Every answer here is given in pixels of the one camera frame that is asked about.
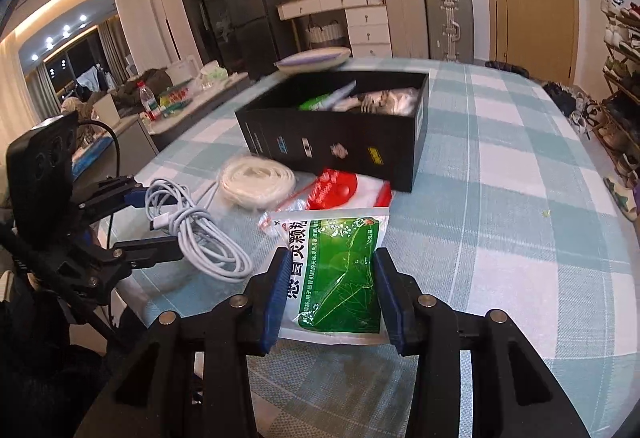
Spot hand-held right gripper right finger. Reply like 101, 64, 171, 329
374, 248, 593, 438

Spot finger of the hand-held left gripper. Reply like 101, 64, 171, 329
92, 235, 186, 276
70, 177, 148, 223

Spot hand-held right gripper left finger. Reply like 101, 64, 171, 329
87, 248, 293, 438

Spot green white medicine packet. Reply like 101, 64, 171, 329
270, 207, 391, 346

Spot white charging cable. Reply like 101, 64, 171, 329
145, 178, 256, 283

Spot black cardboard box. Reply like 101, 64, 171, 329
234, 70, 431, 193

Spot striped white socks pack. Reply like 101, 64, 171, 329
352, 88, 422, 117

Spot grey low cabinet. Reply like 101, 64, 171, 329
72, 115, 161, 179

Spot white container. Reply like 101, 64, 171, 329
92, 95, 121, 126

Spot clear water bottle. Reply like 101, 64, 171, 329
136, 80, 161, 121

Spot hanging clothes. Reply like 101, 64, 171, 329
75, 62, 113, 91

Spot dark jacket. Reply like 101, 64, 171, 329
112, 68, 173, 106

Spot red green snack pack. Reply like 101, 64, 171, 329
157, 85, 193, 111

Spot grey side counter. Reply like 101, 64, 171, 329
147, 72, 251, 151

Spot checked tablecloth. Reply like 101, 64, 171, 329
97, 58, 640, 438

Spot green tissue box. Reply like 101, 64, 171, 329
197, 62, 228, 88

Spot white curtain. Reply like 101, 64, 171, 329
111, 0, 166, 78

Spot dark grey fridge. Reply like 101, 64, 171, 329
216, 0, 296, 78

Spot white oval plate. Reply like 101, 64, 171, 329
275, 46, 351, 71

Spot green white slipper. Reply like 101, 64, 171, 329
603, 175, 640, 221

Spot dark door mat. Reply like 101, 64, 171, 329
485, 60, 528, 77

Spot white woven basket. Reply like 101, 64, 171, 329
305, 20, 347, 46

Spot pile of floor shoes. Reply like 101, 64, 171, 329
542, 80, 601, 133

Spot white dresser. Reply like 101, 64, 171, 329
277, 0, 391, 58

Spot beige suitcase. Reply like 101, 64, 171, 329
382, 0, 430, 60

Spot silver suitcase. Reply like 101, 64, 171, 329
425, 0, 475, 63

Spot wooden shoe rack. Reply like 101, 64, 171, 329
597, 8, 640, 189

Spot beige door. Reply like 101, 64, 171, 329
477, 0, 581, 86

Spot rows of shoes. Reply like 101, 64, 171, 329
597, 0, 640, 189

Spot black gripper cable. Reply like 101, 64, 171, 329
87, 120, 122, 179

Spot white rope coil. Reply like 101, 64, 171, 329
218, 155, 297, 210

